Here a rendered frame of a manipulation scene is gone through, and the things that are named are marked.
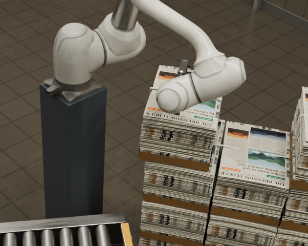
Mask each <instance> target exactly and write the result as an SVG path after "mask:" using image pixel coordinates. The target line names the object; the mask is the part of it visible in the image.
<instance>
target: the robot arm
mask: <svg viewBox="0 0 308 246"><path fill-rule="evenodd" d="M140 12H143V13H144V14H145V15H147V16H149V17H150V18H152V19H153V20H155V21H157V22H158V23H160V24H162V25H164V26H165V27H167V28H169V29H170V30H172V31H174V32H175V33H177V34H179V35H180V36H182V37H184V38H185V39H186V40H188V41H189V42H190V43H191V44H192V45H193V47H194V49H195V51H196V55H197V58H196V61H195V63H194V72H191V73H189V74H186V73H187V70H189V69H190V65H188V63H189V60H184V59H182V60H181V64H180V67H179V70H178V71H177V73H178V77H176V78H172V79H170V80H168V81H166V82H164V83H163V84H162V85H161V86H160V87H159V88H158V90H157V92H156V101H157V104H158V107H159V108H160V109H161V110H162V111H163V112H165V113H168V114H174V115H180V111H184V110H186V109H188V108H190V107H192V106H195V105H197V104H199V103H203V102H206V101H211V100H215V99H217V98H220V97H223V96H225V95H227V94H229V93H231V92H232V91H234V90H236V89H237V88H239V87H240V86H241V85H242V84H243V83H244V82H245V80H246V72H245V67H244V63H243V61H242V60H240V59H239V58H236V57H228V58H227V57H226V56H225V55H224V54H223V53H221V52H219V51H218V50H217V49H216V48H215V47H214V45H213V43H212V42H211V40H210V39H209V37H208V36H207V35H206V33H205V32H204V31H203V30H202V29H200V28H199V27H198V26H197V25H195V24H194V23H192V22H191V21H189V20H188V19H186V18H185V17H183V16H182V15H180V14H179V13H177V12H176V11H174V10H173V9H171V8H170V7H168V6H167V5H165V4H163V3H162V2H160V1H159V0H117V1H116V5H115V8H114V11H113V13H110V14H108V15H107V16H106V17H105V19H104V20H103V22H102V23H101V24H100V25H99V26H98V28H97V29H94V30H91V29H90V28H89V27H87V26H86V25H84V24H81V23H68V24H66V25H64V26H63V27H62V28H61V29H60V30H59V31H58V33H57V36H56V38H55V42H54V46H53V68H54V77H53V78H50V79H46V80H44V85H45V86H47V87H49V88H48V89H47V90H46V94H47V95H48V96H53V95H58V94H59V95H60V96H61V97H63V98H64V99H65V101H66V102H67V103H73V102H74V101H76V100H77V99H79V98H81V97H83V96H86V95H88V94H90V93H92V92H94V91H97V90H101V89H103V85H102V84H101V83H99V82H97V81H95V80H94V79H93V78H92V73H93V72H95V71H96V70H97V69H99V68H100V67H102V66H108V65H113V64H117V63H120V62H124V61H127V60H130V59H132V58H134V57H135V56H137V55H138V54H139V53H140V52H141V51H142V50H143V49H144V47H145V44H146V35H145V31H144V29H143V28H142V26H141V25H140V24H139V23H138V21H137V20H138V17H139V14H140Z"/></svg>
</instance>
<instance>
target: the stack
mask: <svg viewBox="0 0 308 246"><path fill-rule="evenodd" d="M224 127H225V120H220V119H219V122H218V128H217V135H216V139H214V145H213V152H212V158H211V163H210V167H209V171H203V170H197V169H192V168H186V167H181V166H175V165H170V164H162V163H157V162H151V161H146V162H145V170H144V172H145V176H144V188H143V191H144V194H150V195H155V196H160V197H165V198H170V199H175V200H181V201H186V202H190V203H195V204H200V205H206V206H209V212H208V213H205V212H200V211H195V210H190V209H185V208H180V207H175V206H170V205H164V204H159V203H154V202H149V201H144V200H143V202H142V210H141V211H142V215H141V226H140V227H141V231H145V232H150V233H156V234H161V235H167V236H172V237H177V238H182V239H187V240H192V241H197V242H201V243H203V244H208V245H213V246H308V233H305V232H300V231H295V230H290V229H285V228H280V222H279V224H278V226H273V225H266V224H261V223H256V222H251V221H246V220H241V219H236V218H231V217H226V216H221V215H216V214H211V213H210V210H211V207H218V208H223V209H229V210H233V211H238V212H243V213H248V214H253V215H258V216H263V217H268V218H272V219H277V220H279V219H280V216H281V213H282V219H281V221H286V222H291V223H296V224H301V225H306V226H308V191H305V190H299V189H294V188H290V141H289V132H287V131H282V130H278V129H273V128H268V127H262V126H256V125H251V124H245V123H236V122H229V121H227V124H226V128H225V135H224ZM223 136H224V140H223ZM222 140H223V144H222ZM221 146H222V151H221ZM220 152H221V153H220ZM220 154H221V156H220ZM219 158H220V159H219ZM218 163H219V164H218ZM217 168H218V169H217ZM216 174H217V175H216ZM215 177H216V179H215ZM215 180H216V181H215ZM214 183H215V184H214ZM214 185H215V186H214ZM213 186H214V188H215V189H213ZM213 190H214V191H213ZM212 192H213V194H212ZM208 217H209V218H208ZM207 222H208V223H207ZM139 241H140V242H139V245H138V246H184V245H179V244H173V243H169V242H164V241H159V240H154V239H149V238H143V237H140V240H139ZM203 246H204V245H203Z"/></svg>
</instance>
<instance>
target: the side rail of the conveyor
mask: <svg viewBox="0 0 308 246"><path fill-rule="evenodd" d="M121 223H126V219H125V214H124V212H120V213H109V214H97V215H86V216H74V217H62V218H51V219H39V220H28V221H16V222H5V223H0V246H3V236H4V235H5V234H7V233H14V234H16V235H17V238H18V246H22V234H23V233H25V232H27V231H32V232H34V233H35V234H36V244H37V246H41V237H40V234H41V232H42V231H44V230H47V229H49V230H52V231H53V232H54V235H55V246H60V242H59V231H60V230H61V229H63V228H70V229H71V230H72V232H73V240H74V246H78V238H77V229H78V228H80V227H82V226H87V227H89V228H90V230H91V237H92V244H93V246H97V242H96V236H95V228H96V227H97V226H99V225H106V226H107V227H108V228H109V234H110V242H111V245H115V244H123V238H122V232H121V227H120V225H121Z"/></svg>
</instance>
